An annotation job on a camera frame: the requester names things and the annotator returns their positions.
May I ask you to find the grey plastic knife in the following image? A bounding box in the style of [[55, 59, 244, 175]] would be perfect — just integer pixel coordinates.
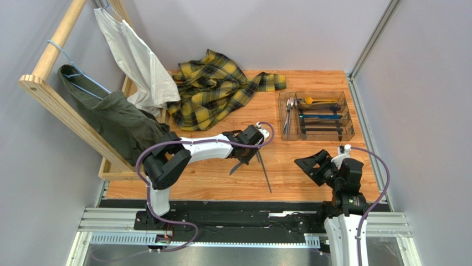
[[256, 151, 272, 193]]

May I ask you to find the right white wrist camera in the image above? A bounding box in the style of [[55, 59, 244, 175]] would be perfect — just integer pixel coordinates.
[[331, 144, 352, 168]]

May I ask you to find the light blue hanger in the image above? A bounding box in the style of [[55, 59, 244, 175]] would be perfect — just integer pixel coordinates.
[[47, 40, 111, 100]]

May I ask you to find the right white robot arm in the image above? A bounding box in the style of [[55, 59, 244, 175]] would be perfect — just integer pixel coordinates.
[[294, 148, 368, 265]]

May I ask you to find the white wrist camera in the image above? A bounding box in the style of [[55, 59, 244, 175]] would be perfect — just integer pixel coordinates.
[[331, 144, 352, 168], [256, 125, 270, 144]]

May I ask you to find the white hanging garment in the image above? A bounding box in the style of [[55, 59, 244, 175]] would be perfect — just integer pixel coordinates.
[[94, 8, 180, 116]]

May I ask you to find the wooden clothes rack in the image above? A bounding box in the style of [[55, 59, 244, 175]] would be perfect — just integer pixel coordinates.
[[18, 0, 185, 181]]

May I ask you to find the clear plastic utensil organizer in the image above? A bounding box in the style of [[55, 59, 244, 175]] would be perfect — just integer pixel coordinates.
[[278, 90, 356, 142]]

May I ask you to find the silver fork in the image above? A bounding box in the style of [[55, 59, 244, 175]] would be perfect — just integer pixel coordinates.
[[283, 97, 293, 134]]

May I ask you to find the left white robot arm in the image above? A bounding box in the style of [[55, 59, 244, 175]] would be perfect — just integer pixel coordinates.
[[136, 123, 273, 217]]

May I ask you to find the silver spoon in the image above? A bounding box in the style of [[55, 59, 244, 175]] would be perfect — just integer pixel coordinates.
[[289, 97, 297, 133]]

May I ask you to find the black metal spoon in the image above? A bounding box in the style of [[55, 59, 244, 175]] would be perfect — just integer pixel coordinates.
[[299, 104, 341, 111]]

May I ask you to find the olive green garment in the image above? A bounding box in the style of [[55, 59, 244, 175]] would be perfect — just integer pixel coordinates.
[[58, 64, 170, 166]]

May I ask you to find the blue metal knife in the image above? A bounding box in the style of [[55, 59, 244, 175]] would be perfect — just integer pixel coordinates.
[[299, 115, 342, 120]]

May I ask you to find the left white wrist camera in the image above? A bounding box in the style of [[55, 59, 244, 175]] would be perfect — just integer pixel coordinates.
[[256, 125, 270, 144]]

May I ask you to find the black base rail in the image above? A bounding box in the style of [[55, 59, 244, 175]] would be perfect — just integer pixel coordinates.
[[79, 199, 355, 255]]

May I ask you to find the yellow plaid shirt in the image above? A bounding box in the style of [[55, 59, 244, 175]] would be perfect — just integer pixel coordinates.
[[167, 49, 286, 131]]

